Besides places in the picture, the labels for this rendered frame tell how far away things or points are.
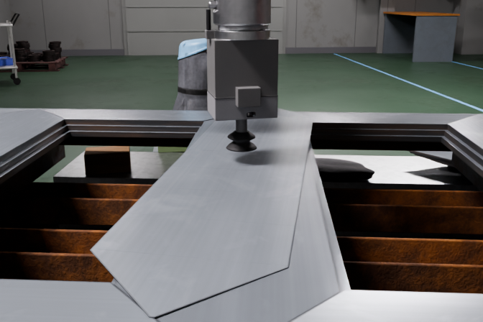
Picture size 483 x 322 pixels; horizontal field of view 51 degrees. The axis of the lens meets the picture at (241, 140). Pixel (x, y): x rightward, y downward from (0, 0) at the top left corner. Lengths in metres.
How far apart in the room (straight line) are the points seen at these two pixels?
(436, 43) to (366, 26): 1.77
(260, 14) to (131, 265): 0.35
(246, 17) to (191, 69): 0.73
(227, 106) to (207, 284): 0.30
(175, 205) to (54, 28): 9.93
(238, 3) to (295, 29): 9.70
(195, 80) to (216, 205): 0.83
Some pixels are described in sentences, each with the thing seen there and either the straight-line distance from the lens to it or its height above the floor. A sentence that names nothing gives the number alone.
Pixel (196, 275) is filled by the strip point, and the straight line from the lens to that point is 0.43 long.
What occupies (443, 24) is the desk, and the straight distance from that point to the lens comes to 9.54.
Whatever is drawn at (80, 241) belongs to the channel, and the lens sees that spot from 0.83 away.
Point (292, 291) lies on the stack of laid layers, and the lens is 0.42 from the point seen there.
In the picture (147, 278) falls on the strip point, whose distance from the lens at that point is 0.44.
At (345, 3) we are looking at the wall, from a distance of 10.57.
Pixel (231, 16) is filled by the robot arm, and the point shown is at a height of 1.04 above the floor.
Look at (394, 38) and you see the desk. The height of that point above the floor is 0.30.
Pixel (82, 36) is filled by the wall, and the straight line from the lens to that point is 10.35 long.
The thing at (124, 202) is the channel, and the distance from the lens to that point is 0.92.
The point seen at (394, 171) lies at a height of 0.68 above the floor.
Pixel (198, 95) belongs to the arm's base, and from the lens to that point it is 1.37.
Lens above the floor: 1.06
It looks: 16 degrees down
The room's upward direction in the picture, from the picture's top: straight up
